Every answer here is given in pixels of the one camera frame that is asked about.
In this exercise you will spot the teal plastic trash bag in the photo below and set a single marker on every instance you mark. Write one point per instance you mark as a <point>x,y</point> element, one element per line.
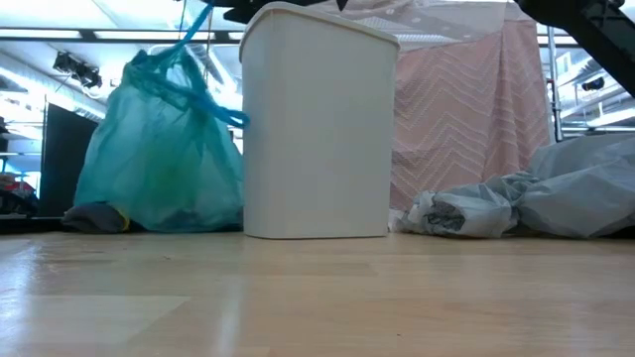
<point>159,163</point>

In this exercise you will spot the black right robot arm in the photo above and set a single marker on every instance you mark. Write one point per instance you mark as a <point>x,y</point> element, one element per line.
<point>595,30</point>

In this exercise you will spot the white plastic trash bin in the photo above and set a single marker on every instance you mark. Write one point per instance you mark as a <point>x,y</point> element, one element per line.
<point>317,139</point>

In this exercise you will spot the pink chevron cloth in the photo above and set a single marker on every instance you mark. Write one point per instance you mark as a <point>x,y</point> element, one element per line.
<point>446,124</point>

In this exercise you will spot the black partition panel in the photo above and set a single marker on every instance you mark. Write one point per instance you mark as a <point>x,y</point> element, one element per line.
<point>67,158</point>

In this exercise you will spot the black and yellow glove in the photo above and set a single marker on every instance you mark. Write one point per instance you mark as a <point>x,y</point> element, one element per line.
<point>94,218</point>

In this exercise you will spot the grey crumpled cloth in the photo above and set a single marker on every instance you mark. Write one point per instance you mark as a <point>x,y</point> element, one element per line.
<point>570,198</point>

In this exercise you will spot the silver ceiling duct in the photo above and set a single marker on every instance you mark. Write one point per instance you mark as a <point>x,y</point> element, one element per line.
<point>49,89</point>

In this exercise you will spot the metal rack post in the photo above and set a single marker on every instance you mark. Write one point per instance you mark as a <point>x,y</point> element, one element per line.
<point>554,84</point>

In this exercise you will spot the black aluminium frame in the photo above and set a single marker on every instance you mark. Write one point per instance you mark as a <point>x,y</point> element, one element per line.
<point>25,225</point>

